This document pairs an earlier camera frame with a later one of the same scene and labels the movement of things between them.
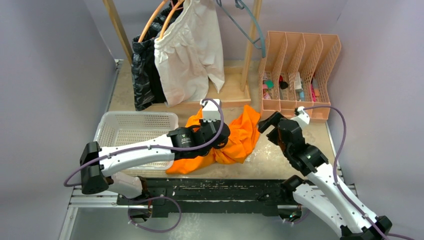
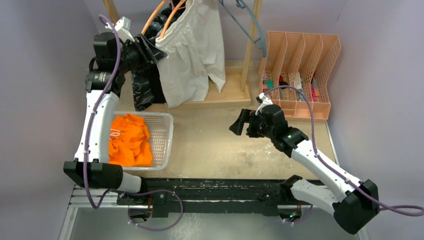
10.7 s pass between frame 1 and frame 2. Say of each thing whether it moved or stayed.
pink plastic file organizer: stayed
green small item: stayed
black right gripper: moved
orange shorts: moved
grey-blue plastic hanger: stayed
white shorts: stayed
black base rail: stayed
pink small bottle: stayed
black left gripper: moved
